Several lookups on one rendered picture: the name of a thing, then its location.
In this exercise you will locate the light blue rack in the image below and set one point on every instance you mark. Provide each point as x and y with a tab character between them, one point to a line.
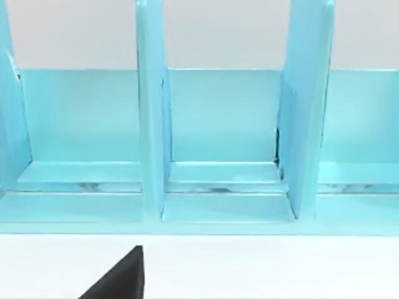
218	124

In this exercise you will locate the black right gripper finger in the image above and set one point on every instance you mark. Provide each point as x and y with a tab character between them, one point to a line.
126	277

